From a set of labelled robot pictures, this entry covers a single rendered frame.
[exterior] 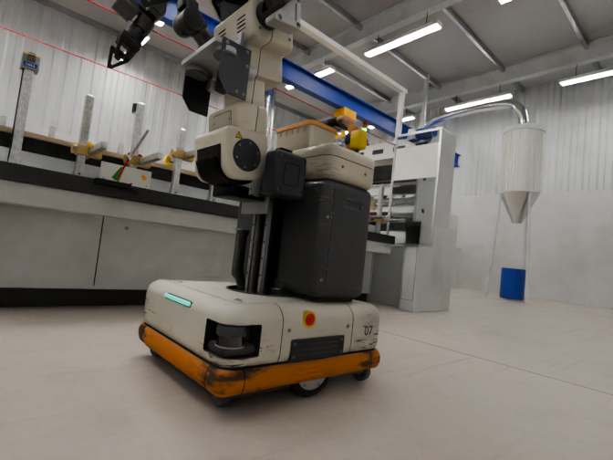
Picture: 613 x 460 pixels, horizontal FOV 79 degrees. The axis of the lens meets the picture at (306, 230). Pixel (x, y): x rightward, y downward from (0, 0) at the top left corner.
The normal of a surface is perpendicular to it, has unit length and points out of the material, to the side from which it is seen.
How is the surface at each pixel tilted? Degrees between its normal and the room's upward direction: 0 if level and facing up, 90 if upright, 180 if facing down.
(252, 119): 90
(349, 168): 90
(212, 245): 90
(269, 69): 90
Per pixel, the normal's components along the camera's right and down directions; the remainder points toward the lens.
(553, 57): -0.74, -0.12
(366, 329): 0.66, 0.03
